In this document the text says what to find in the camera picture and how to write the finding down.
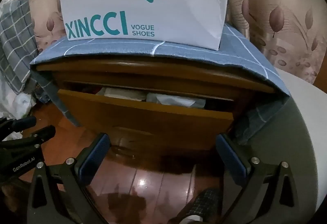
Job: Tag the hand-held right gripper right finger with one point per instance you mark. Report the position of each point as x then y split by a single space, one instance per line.
230 155

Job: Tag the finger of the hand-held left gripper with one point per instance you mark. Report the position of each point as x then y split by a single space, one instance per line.
33 138
20 124

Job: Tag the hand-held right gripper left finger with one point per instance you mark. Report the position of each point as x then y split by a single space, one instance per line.
94 155

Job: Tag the wooden drawer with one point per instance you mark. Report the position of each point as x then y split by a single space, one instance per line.
140 116

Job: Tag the white shoe box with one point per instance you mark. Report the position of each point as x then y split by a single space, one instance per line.
153 9

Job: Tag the white crumpled fabric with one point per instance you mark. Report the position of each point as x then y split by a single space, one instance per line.
20 104

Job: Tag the checked slipper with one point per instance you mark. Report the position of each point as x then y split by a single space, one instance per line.
207 201

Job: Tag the white folded cloth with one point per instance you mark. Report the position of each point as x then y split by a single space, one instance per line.
120 93

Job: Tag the white crumpled cloth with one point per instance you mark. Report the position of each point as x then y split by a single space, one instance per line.
173 100

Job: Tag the grey plaid bedding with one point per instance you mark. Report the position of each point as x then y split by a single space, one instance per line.
15 42

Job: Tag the wooden nightstand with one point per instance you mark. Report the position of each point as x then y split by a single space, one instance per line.
153 73

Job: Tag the blue checked cloth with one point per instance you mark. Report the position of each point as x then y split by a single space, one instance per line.
178 50

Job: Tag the beige leaf print curtain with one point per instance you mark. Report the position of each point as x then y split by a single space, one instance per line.
281 22

